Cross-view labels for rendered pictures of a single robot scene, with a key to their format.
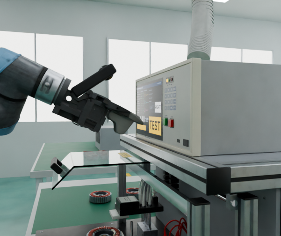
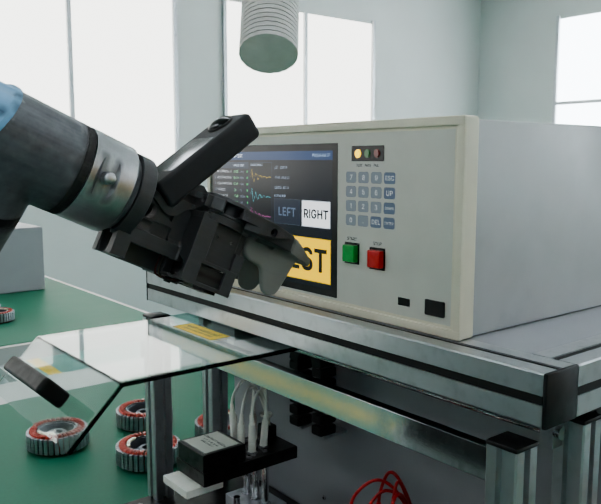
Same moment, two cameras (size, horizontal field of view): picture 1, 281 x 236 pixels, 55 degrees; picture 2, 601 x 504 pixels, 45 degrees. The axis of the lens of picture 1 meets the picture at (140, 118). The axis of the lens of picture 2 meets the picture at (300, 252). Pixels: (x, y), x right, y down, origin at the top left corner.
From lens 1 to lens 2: 0.28 m
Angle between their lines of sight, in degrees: 23
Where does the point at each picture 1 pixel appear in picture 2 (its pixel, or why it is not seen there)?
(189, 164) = (477, 363)
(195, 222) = (516, 487)
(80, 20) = not seen: outside the picture
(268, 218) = not seen: outside the picture
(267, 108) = (574, 221)
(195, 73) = (469, 152)
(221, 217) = not seen: hidden behind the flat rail
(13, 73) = (16, 150)
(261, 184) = not seen: outside the picture
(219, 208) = not seen: hidden behind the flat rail
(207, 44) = (291, 17)
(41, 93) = (90, 203)
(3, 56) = not seen: outside the picture
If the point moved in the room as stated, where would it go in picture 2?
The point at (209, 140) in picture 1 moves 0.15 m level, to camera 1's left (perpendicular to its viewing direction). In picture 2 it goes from (486, 300) to (344, 312)
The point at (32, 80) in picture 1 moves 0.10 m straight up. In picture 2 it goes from (68, 167) to (62, 27)
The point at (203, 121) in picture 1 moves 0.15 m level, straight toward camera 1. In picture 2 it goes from (477, 260) to (560, 289)
